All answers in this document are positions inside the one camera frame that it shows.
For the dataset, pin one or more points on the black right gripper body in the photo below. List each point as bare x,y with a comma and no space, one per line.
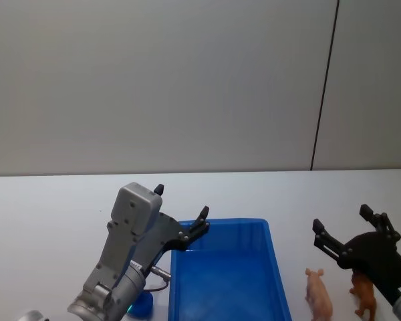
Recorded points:
377,257

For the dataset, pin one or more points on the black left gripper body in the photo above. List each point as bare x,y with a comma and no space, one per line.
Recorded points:
162,234

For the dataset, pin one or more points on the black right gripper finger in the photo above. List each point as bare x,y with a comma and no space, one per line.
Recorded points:
327,241
382,224

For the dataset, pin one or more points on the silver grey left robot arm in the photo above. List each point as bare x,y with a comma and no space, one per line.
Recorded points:
120,240

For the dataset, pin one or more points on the brown toy animal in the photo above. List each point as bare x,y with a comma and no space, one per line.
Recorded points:
364,294

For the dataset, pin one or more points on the small blue round cap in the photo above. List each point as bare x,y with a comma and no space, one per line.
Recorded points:
143,303

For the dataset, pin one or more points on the blue plastic bin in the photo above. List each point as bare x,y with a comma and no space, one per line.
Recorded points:
227,284

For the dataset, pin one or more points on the pink toy pig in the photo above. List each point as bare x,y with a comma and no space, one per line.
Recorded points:
317,294

